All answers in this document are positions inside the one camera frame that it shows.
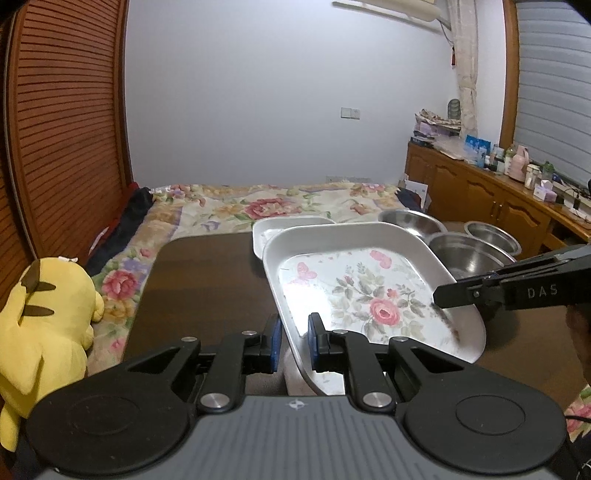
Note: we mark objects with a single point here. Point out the purple tissue box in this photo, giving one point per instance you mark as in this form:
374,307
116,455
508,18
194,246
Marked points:
545,191

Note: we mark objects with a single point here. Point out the white power strip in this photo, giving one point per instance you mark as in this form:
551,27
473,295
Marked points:
575,196

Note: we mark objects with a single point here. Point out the wooden window frame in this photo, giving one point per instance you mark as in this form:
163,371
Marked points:
509,69

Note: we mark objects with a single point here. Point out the dark clothing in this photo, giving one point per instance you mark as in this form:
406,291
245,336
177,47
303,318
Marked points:
124,226

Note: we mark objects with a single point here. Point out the red hanging ornament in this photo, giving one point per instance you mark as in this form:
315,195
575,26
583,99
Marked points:
454,56

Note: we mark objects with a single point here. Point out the grey window blind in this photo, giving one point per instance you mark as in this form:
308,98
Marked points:
554,83

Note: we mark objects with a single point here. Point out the floral bedsheet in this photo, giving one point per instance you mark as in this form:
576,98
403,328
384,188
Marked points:
221,207

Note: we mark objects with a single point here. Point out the beige curtain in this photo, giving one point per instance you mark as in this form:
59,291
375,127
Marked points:
464,55

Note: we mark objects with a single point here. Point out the pink thermos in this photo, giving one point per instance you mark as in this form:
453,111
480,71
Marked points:
519,162

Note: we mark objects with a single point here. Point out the navy blue clothing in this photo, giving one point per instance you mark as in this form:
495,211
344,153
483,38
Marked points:
408,199

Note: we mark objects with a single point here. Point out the white jar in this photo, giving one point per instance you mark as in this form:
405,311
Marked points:
533,175

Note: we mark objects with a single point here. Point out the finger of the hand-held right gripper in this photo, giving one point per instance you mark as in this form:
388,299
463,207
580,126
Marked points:
455,295

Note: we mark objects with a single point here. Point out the white wall switch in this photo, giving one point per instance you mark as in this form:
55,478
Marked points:
350,113

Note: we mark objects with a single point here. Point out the green bottle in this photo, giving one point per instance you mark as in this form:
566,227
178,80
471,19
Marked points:
548,170

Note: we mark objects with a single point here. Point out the stainless steel bowl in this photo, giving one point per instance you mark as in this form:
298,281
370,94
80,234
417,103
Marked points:
411,222
461,258
494,233

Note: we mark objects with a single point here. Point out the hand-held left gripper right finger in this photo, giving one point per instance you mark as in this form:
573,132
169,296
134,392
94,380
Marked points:
314,342

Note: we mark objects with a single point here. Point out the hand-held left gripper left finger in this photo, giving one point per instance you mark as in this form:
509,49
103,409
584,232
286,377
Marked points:
276,342

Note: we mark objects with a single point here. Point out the floral print metal tray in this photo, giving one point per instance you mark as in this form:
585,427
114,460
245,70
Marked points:
351,277

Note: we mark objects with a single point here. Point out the blue box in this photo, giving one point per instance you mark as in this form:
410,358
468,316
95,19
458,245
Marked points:
475,146

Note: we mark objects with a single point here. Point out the white paper bag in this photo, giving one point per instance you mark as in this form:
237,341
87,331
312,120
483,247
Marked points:
418,187

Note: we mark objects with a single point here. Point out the white air conditioner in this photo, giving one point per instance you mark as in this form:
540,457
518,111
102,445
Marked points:
392,8

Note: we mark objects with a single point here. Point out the yellow plush toy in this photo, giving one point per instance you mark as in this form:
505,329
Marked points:
41,332

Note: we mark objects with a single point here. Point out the plain metal tray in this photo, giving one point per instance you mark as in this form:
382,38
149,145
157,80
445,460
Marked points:
265,230

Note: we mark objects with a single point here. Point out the wooden cabinet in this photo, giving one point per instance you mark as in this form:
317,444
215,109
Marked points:
466,189

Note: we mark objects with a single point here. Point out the grey round fan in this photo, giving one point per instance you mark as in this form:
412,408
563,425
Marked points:
454,107

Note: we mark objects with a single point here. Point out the pile of folded cloths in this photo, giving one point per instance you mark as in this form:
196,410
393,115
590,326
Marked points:
434,127

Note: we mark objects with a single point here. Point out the wooden louvered wardrobe door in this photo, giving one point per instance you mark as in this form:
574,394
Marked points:
64,115

